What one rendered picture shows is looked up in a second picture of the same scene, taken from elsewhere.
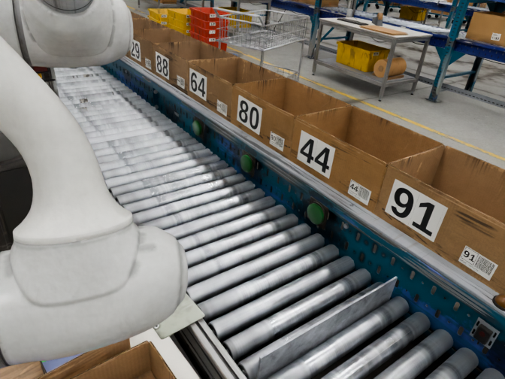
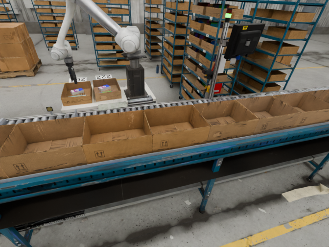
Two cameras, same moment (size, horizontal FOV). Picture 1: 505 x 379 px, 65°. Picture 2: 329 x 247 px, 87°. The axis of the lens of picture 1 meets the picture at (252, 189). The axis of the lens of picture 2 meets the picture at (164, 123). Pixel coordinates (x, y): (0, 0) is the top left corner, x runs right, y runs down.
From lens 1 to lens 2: 2.12 m
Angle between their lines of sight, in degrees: 86
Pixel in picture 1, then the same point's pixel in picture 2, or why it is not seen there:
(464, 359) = not seen: hidden behind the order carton
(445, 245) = (54, 135)
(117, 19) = (121, 41)
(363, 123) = (140, 142)
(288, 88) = (206, 131)
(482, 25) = not seen: outside the picture
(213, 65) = (245, 111)
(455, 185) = (71, 161)
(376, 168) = (90, 118)
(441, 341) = not seen: hidden behind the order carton
